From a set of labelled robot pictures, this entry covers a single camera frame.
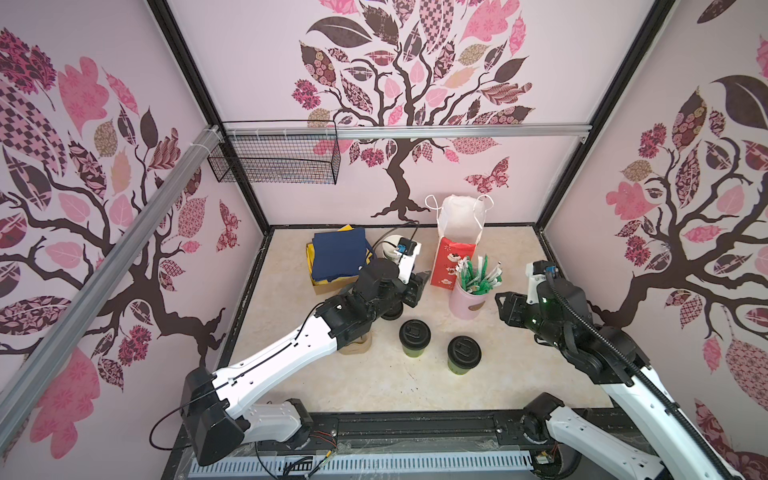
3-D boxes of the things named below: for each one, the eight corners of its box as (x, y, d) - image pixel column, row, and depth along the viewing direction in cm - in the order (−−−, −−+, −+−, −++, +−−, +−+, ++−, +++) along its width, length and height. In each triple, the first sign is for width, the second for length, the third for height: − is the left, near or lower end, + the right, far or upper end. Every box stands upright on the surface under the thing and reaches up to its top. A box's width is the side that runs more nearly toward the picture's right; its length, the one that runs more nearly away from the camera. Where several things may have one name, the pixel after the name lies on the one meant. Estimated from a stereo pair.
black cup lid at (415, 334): (399, 360, 86) (400, 345, 78) (399, 335, 92) (400, 318, 83) (428, 360, 86) (432, 345, 78) (426, 335, 92) (429, 318, 83)
